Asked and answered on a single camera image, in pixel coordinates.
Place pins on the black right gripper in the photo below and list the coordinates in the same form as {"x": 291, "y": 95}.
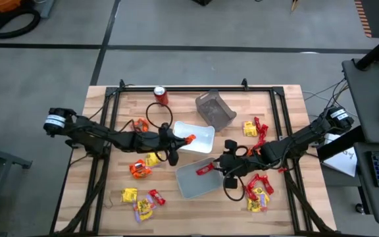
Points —
{"x": 232, "y": 163}

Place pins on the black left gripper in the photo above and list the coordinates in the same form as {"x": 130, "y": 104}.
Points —
{"x": 168, "y": 141}

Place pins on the orange candy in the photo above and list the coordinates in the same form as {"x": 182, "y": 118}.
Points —
{"x": 141, "y": 125}
{"x": 143, "y": 173}
{"x": 136, "y": 165}
{"x": 191, "y": 138}
{"x": 250, "y": 152}

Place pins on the red candy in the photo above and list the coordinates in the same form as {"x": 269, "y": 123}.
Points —
{"x": 205, "y": 169}
{"x": 253, "y": 181}
{"x": 258, "y": 124}
{"x": 157, "y": 197}
{"x": 259, "y": 144}
{"x": 264, "y": 129}
{"x": 266, "y": 184}
{"x": 250, "y": 194}

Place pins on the yellow purple candy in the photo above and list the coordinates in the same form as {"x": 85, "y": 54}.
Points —
{"x": 142, "y": 205}
{"x": 146, "y": 215}

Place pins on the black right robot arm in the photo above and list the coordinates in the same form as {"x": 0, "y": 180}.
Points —
{"x": 301, "y": 138}

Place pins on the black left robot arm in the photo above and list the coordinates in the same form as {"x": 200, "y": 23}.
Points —
{"x": 87, "y": 131}

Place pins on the white plastic bin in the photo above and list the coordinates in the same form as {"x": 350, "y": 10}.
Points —
{"x": 202, "y": 138}

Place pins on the light grey plastic bin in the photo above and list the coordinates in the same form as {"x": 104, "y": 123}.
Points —
{"x": 196, "y": 184}

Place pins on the smoky transparent plastic bin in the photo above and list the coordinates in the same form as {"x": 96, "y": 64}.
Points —
{"x": 214, "y": 112}

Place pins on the red soda can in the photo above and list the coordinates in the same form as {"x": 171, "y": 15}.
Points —
{"x": 161, "y": 97}

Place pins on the black desk leg bar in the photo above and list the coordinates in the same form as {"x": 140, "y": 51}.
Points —
{"x": 341, "y": 145}

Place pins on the white paper sheet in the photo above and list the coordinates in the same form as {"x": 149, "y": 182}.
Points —
{"x": 344, "y": 161}

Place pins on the black floor object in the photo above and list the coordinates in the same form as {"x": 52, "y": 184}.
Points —
{"x": 202, "y": 2}

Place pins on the black caster wheel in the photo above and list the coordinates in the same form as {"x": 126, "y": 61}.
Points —
{"x": 359, "y": 208}

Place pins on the dark grey desk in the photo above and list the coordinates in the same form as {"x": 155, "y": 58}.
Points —
{"x": 367, "y": 98}

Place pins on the wooden stick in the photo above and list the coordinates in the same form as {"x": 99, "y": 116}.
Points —
{"x": 294, "y": 5}

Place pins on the black slanted pole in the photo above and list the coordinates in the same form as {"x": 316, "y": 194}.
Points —
{"x": 378, "y": 49}

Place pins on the orange shop vacuum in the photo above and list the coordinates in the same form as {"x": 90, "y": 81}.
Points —
{"x": 2, "y": 4}

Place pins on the grey metal bracket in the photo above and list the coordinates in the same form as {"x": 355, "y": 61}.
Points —
{"x": 46, "y": 8}

